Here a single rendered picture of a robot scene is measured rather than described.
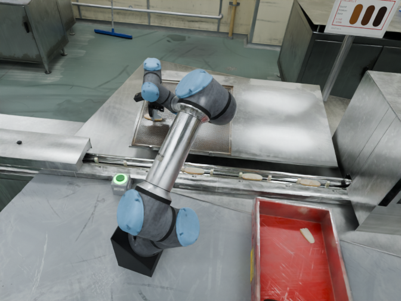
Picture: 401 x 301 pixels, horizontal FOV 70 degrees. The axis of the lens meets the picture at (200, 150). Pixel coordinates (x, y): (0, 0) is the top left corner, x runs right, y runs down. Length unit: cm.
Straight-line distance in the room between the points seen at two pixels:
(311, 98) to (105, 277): 143
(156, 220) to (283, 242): 62
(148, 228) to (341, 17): 153
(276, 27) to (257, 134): 327
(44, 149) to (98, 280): 67
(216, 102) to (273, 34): 386
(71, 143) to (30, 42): 250
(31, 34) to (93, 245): 293
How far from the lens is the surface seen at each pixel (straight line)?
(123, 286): 116
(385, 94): 138
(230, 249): 122
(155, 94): 124
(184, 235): 90
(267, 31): 469
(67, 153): 146
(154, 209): 84
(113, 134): 166
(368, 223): 142
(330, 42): 295
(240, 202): 135
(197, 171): 139
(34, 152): 152
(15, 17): 383
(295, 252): 128
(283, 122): 166
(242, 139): 152
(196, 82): 88
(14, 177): 166
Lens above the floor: 190
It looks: 44 degrees down
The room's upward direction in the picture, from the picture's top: 5 degrees clockwise
